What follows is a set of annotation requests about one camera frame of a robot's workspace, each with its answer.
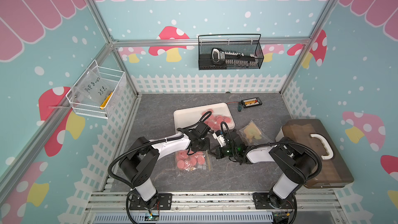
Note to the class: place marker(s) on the black wire mesh basket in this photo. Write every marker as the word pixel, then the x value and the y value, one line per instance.
pixel 230 51

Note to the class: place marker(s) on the socket set in basket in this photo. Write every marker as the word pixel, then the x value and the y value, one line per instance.
pixel 220 57

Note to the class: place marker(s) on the white wire wall basket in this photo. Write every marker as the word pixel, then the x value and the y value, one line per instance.
pixel 116 80

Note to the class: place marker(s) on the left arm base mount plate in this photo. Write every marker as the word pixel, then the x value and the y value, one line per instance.
pixel 157 202

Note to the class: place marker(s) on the pile of pink cookies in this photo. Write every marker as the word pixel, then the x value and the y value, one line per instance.
pixel 214 120

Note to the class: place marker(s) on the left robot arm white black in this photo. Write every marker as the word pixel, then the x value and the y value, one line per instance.
pixel 135 166

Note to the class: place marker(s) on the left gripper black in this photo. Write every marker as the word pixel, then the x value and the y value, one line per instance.
pixel 206 146

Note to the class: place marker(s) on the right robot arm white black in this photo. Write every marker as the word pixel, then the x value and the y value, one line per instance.
pixel 297 162

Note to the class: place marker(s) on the black box with orange items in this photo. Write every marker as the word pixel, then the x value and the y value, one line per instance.
pixel 252 102

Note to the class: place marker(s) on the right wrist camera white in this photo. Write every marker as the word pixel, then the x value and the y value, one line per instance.
pixel 220 138

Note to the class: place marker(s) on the brown toolbox with white handle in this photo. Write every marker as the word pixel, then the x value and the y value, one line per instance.
pixel 312 133

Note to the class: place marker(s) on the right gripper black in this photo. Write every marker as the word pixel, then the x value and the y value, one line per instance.
pixel 217 152

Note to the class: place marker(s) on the ziploc bag with pink cookies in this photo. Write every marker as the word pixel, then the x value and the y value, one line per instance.
pixel 252 135
pixel 188 161

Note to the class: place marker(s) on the white plastic tray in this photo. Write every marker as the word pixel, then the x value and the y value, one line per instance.
pixel 189 116

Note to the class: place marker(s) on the clear plastic bag with writing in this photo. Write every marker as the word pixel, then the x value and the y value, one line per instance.
pixel 91 89

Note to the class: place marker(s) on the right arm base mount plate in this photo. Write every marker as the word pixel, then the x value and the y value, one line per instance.
pixel 269 200

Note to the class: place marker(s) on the yellow item in white basket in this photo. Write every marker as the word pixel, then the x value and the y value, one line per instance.
pixel 104 104

